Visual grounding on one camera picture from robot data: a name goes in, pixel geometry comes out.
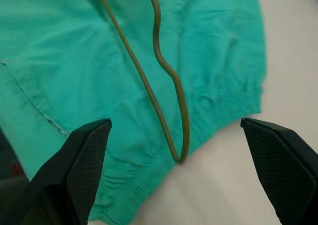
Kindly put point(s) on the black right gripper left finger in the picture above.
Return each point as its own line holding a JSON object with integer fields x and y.
{"x": 74, "y": 175}

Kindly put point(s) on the teal green shorts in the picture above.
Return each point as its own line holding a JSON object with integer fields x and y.
{"x": 74, "y": 61}

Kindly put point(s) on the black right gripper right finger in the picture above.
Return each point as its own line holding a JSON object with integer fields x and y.
{"x": 280, "y": 165}

